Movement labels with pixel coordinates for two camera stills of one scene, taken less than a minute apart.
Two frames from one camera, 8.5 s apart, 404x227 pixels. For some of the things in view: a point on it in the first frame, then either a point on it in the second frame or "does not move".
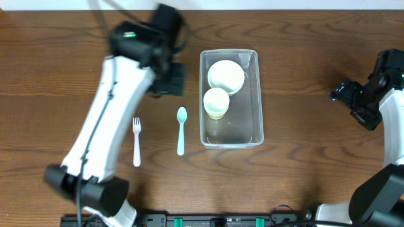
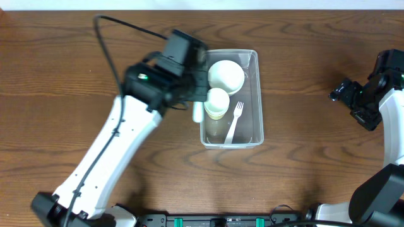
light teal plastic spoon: x=182 y=115 to x=198 y=111
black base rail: x=196 y=220 does not move
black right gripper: x=348 y=95 does not move
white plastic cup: x=216 y=101 does not move
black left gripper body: x=175 y=84 to x=196 y=90
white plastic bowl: x=227 y=75 does not move
